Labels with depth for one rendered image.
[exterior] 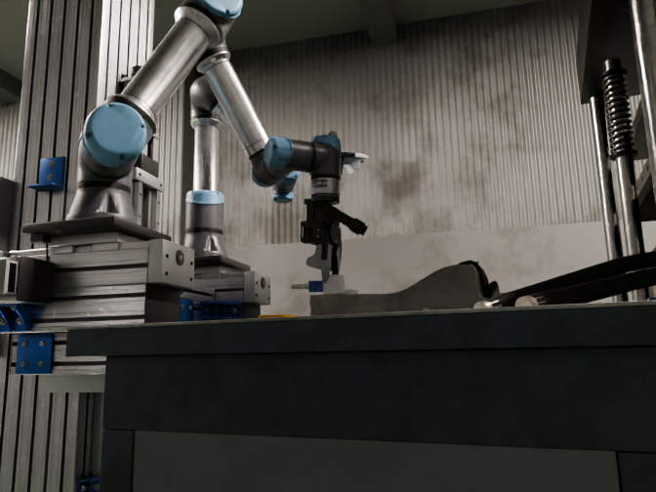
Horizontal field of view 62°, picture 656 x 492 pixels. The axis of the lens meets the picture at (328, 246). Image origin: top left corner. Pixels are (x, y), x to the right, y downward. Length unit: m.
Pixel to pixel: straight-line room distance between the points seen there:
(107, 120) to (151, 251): 0.27
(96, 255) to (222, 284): 0.50
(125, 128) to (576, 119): 3.70
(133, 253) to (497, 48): 3.85
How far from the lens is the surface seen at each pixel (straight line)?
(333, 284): 1.32
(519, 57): 4.64
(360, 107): 4.56
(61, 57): 1.77
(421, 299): 1.20
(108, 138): 1.19
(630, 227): 2.09
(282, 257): 4.36
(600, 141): 2.59
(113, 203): 1.29
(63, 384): 1.44
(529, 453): 0.57
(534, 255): 4.15
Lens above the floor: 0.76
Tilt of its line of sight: 11 degrees up
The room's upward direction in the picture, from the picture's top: 1 degrees counter-clockwise
